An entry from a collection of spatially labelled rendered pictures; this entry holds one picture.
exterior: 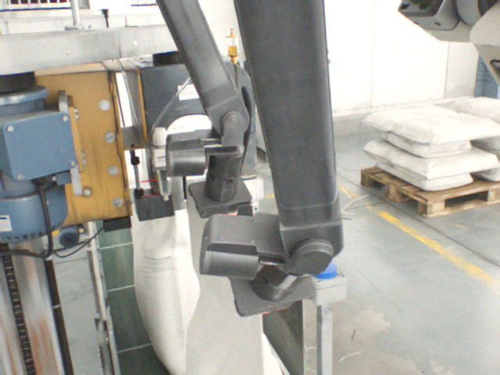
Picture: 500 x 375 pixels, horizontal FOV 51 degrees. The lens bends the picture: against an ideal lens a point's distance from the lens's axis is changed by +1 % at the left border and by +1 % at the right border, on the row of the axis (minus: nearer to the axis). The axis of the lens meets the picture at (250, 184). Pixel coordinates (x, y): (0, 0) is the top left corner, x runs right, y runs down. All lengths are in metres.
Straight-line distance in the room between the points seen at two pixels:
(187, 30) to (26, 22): 3.07
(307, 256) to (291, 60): 0.21
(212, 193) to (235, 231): 0.37
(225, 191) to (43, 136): 0.30
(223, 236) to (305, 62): 0.23
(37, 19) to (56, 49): 2.89
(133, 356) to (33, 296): 0.62
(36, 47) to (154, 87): 0.29
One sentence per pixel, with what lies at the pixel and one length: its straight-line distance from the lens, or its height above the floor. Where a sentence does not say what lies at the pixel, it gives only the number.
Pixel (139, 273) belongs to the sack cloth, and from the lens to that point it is 1.60.
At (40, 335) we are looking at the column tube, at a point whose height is 0.75.
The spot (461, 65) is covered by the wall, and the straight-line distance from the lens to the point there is 6.79.
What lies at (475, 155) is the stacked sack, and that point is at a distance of 3.94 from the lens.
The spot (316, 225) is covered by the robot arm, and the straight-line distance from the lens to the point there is 0.47.
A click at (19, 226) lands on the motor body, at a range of 0.94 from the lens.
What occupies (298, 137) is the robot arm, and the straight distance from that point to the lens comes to 0.40.
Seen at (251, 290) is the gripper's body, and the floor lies 1.12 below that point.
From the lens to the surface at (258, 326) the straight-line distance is 0.75.
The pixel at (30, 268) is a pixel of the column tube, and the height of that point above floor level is 0.92.
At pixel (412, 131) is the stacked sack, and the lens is 3.76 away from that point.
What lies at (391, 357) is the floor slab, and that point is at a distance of 2.40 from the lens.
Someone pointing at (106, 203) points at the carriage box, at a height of 1.06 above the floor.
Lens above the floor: 1.45
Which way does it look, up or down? 19 degrees down
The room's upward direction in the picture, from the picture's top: 3 degrees counter-clockwise
